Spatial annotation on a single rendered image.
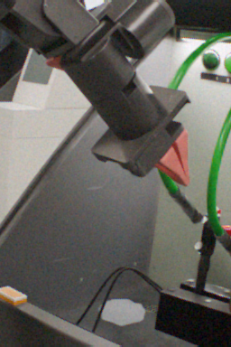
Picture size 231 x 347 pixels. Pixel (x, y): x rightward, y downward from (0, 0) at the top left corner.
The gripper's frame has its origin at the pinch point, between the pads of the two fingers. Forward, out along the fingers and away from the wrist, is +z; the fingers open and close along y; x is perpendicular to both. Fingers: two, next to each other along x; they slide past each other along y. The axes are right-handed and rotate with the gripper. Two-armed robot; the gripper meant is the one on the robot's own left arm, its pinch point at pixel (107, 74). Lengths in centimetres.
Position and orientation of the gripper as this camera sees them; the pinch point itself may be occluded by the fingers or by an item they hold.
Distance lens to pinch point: 81.3
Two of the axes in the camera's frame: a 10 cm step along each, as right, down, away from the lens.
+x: -5.2, 7.2, -4.6
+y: -6.3, 0.4, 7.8
